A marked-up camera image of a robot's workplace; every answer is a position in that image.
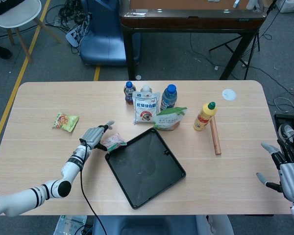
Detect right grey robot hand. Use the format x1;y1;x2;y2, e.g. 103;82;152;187
256;139;294;203

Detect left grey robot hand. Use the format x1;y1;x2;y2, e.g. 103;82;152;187
78;120;115;151

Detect small green-pink snack packet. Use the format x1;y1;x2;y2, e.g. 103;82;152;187
100;133;127;152

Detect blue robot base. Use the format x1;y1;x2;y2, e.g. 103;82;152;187
78;0;141;67

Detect green yellow snack packet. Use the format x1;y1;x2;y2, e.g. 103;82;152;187
51;112;80;133

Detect black square plastic tray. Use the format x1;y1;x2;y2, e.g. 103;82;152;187
104;127;186;209

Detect grey white sneaker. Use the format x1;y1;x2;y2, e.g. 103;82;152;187
278;123;294;149

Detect dark cola bottle blue cap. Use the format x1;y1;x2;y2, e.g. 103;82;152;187
123;81;137;105

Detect white sugar bag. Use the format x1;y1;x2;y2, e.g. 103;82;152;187
132;85;161;125

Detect black flat case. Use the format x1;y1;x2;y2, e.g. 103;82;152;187
274;114;294;129

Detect green white corn starch bag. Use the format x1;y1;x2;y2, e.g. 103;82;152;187
153;106;188;132

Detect clear water bottle blue cap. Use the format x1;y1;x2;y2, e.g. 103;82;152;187
160;84;178;111

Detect wooden rolling pin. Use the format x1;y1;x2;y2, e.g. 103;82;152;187
209;117;222;156

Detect white robot body cover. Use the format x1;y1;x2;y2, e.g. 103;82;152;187
195;215;234;235

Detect clear plastic bag green print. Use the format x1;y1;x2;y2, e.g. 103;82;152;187
54;215;89;235

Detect white power strip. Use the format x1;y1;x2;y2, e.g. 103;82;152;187
65;14;91;47

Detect white round table disc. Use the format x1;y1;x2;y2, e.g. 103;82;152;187
221;89;237;101

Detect yellow squeeze bottle green cap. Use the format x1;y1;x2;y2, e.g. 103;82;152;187
193;101;218;132

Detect black shoe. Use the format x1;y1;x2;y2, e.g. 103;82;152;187
0;39;12;59

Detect white chair wooden legs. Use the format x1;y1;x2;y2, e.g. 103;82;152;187
0;0;64;63

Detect dark wooden mahjong table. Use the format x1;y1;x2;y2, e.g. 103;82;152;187
119;0;265;81

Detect black printed bag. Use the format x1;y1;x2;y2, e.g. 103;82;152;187
0;0;26;17

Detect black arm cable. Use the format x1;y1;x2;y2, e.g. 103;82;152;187
78;144;106;235

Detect black floor cable tangle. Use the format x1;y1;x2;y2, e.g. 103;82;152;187
45;0;91;55

